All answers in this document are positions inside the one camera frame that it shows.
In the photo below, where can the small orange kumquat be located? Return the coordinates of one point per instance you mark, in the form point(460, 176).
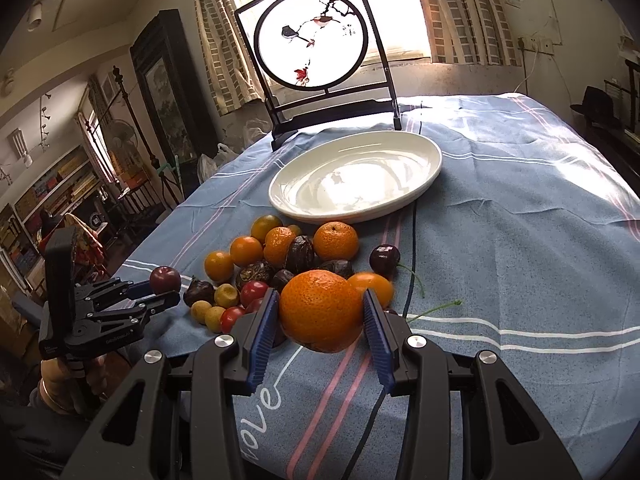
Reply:
point(383, 288)

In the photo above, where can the black coat stand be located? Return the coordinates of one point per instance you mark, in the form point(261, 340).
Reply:
point(169, 181)

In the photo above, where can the white plastic bag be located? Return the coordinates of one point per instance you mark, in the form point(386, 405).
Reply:
point(208, 166)

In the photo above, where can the large orange tangerine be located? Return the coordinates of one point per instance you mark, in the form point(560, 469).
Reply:
point(321, 311)

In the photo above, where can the person's left hand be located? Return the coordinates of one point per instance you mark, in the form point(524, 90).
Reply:
point(55, 385)

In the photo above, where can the small yellow fruit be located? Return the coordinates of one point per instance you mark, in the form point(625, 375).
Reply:
point(226, 296)

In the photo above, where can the white oval plate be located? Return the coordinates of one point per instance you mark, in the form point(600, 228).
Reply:
point(357, 178)

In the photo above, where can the small tangerine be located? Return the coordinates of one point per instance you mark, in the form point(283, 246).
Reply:
point(277, 242)

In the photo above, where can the red cherry tomato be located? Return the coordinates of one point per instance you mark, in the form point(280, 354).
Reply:
point(251, 291)

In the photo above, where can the left striped curtain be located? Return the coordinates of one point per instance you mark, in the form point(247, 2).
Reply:
point(231, 77)

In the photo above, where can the yellow-green orange fruit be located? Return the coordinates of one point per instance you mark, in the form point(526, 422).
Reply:
point(263, 225)

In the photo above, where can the striped curtain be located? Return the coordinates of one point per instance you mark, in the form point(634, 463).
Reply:
point(231, 77)
point(469, 32)

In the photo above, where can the blue striped tablecloth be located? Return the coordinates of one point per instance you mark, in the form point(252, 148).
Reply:
point(527, 244)

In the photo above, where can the black framed bird screen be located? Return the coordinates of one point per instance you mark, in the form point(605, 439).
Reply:
point(317, 61)

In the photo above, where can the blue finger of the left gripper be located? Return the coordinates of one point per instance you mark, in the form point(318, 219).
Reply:
point(134, 289)
point(148, 305)

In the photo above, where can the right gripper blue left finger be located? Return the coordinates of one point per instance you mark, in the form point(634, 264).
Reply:
point(254, 334)

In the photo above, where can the wooden bookshelf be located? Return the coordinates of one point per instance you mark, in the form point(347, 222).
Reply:
point(60, 190)

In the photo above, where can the dark red plum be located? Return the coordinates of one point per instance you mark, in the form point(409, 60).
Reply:
point(165, 279)

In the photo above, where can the dark red cherry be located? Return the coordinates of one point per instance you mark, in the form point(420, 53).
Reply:
point(384, 259)

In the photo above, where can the dark framed wall painting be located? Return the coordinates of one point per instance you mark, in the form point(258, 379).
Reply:
point(171, 91)

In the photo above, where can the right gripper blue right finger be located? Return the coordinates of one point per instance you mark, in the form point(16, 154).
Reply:
point(386, 334)

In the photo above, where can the right striped curtain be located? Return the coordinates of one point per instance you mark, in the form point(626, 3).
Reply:
point(469, 32)

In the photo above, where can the round orange fruit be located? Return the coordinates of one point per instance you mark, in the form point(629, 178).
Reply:
point(245, 250)

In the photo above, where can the orange-yellow round fruit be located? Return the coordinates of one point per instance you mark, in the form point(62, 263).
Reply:
point(219, 266)

